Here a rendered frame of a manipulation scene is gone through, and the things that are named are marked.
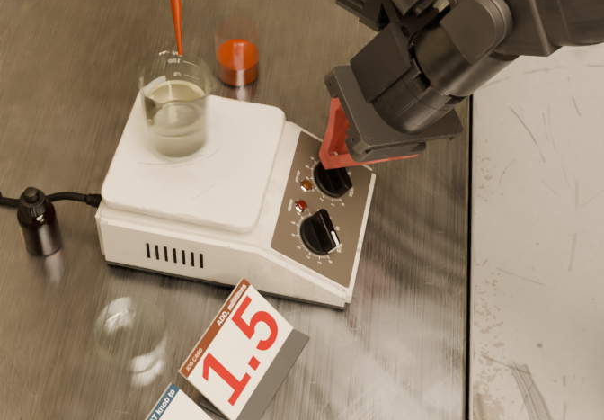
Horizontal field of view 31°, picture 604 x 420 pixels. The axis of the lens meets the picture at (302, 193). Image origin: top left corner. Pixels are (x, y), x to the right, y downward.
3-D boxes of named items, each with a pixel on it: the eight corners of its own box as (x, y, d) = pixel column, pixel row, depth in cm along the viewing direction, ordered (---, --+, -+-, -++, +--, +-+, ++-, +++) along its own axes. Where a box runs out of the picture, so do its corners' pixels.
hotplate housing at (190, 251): (374, 186, 93) (384, 127, 87) (348, 317, 86) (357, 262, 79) (122, 139, 95) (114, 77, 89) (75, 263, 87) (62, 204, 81)
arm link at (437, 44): (379, 35, 75) (441, -23, 70) (425, 11, 79) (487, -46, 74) (439, 116, 75) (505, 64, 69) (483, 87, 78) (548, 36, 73)
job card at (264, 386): (309, 338, 84) (313, 311, 81) (252, 433, 79) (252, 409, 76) (241, 304, 86) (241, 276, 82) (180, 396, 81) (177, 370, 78)
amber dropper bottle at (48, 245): (69, 235, 89) (57, 183, 83) (48, 262, 87) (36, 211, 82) (38, 220, 89) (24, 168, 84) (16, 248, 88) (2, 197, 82)
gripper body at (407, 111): (317, 79, 79) (375, 23, 74) (418, 70, 85) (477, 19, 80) (350, 158, 77) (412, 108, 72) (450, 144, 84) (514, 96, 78)
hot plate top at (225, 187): (288, 115, 87) (288, 107, 86) (255, 236, 80) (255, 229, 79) (143, 88, 88) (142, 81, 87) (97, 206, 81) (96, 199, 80)
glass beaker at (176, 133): (131, 156, 83) (122, 85, 77) (161, 107, 86) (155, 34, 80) (203, 181, 82) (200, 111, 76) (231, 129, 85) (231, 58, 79)
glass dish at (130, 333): (111, 301, 85) (109, 287, 84) (178, 320, 85) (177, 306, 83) (84, 361, 82) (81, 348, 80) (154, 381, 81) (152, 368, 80)
